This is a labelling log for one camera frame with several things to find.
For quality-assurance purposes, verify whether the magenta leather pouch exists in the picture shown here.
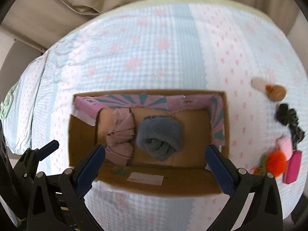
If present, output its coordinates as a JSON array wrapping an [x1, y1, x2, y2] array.
[[283, 150, 302, 185]]

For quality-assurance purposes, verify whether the orange pompom with green strands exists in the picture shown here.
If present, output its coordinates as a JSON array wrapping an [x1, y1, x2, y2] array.
[[251, 150, 287, 178]]

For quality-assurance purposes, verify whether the pink cloth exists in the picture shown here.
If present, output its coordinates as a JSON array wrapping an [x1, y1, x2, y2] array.
[[105, 108, 135, 166]]

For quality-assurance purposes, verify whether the black scrunchie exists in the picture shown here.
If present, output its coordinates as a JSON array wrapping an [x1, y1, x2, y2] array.
[[275, 103, 305, 150]]

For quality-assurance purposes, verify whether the grey-blue fluffy cloth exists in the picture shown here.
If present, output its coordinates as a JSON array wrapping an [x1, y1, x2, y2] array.
[[136, 116, 183, 161]]

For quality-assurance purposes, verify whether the brown knitted toy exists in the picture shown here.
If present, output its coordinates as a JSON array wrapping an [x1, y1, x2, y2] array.
[[251, 78, 287, 102]]

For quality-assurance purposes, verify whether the light pink soft pouch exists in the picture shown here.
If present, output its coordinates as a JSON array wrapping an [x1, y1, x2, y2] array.
[[276, 135, 293, 161]]

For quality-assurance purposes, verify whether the beige headboard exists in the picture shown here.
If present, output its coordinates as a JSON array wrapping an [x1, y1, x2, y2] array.
[[1, 29, 42, 101]]

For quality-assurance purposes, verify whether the cardboard box with pink lining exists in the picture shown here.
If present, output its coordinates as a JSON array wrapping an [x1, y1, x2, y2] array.
[[68, 90, 229, 197]]

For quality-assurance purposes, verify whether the floral light blue bed quilt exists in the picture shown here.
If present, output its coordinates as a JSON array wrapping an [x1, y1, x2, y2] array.
[[0, 3, 308, 231]]

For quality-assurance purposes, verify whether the pale green mattress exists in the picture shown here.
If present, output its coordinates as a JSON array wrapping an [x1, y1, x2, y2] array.
[[144, 0, 277, 23]]

